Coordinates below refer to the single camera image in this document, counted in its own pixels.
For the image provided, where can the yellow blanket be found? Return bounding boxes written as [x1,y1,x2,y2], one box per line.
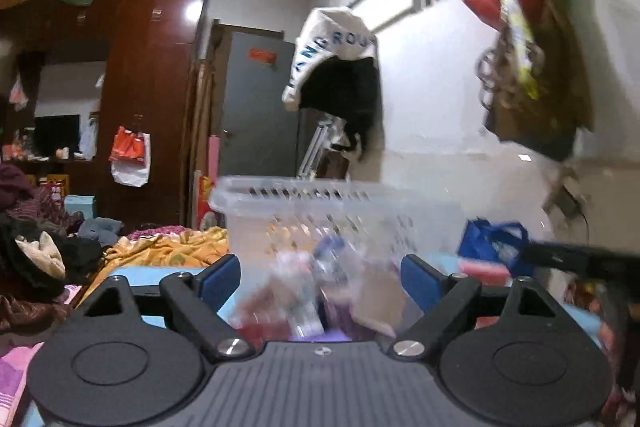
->
[81,227,229,301]

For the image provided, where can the blue shopping bag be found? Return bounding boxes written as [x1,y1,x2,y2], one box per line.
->
[458,218,534,277]

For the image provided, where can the white plastic basket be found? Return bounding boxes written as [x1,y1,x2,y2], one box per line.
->
[209,176,464,340]

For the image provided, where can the teal box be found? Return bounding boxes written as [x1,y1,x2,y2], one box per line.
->
[63,195,98,219]

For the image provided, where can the orange white hanging bag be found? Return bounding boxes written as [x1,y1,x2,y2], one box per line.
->
[108,126,151,188]

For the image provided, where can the brown hanging bag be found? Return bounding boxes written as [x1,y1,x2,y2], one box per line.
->
[484,0,593,162]

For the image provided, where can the metal crutches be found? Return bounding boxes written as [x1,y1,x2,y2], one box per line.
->
[297,118,334,180]

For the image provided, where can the grey door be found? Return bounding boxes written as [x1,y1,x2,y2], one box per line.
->
[218,31,298,176]

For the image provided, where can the maroon clothes pile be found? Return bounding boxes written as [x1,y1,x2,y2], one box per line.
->
[1,164,85,236]

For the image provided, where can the black television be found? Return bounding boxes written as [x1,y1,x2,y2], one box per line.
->
[34,115,80,157]

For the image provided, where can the black hanging garment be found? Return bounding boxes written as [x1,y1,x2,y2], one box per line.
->
[299,56,381,159]

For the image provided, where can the dark red wooden wardrobe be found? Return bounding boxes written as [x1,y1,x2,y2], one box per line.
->
[1,0,206,230]

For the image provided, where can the white hanging tote bag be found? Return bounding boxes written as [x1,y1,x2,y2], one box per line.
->
[282,6,378,112]

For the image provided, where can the coiled rope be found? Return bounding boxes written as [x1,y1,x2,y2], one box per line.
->
[474,41,547,111]

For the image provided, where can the yellow strap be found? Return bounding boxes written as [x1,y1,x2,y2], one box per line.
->
[474,0,544,101]

